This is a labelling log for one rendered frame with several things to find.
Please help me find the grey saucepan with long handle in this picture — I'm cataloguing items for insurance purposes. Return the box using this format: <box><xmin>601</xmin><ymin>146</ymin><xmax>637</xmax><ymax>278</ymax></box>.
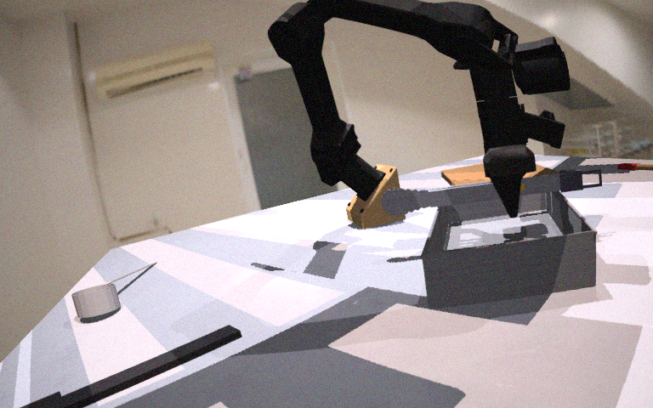
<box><xmin>71</xmin><ymin>262</ymin><xmax>157</xmax><ymax>318</ymax></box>

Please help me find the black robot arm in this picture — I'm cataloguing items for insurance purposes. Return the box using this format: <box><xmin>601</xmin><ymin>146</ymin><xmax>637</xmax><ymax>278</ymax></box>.
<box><xmin>268</xmin><ymin>0</ymin><xmax>571</xmax><ymax>201</ymax></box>

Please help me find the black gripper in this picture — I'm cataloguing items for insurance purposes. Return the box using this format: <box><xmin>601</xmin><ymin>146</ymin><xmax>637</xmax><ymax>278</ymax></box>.
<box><xmin>476</xmin><ymin>97</ymin><xmax>536</xmax><ymax>218</ymax></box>

